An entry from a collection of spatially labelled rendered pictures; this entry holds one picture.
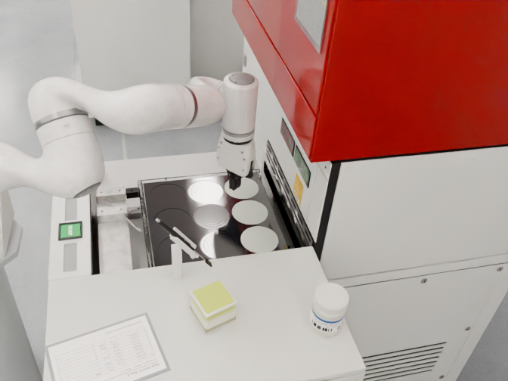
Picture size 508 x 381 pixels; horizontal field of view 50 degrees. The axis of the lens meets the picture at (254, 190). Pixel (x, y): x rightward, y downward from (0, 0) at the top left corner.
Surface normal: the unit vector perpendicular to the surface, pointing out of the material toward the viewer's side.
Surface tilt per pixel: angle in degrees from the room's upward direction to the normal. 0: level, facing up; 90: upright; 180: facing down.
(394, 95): 90
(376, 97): 90
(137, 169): 0
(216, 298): 0
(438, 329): 90
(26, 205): 0
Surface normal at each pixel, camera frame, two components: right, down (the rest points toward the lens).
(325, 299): 0.07, -0.76
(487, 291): 0.24, 0.64
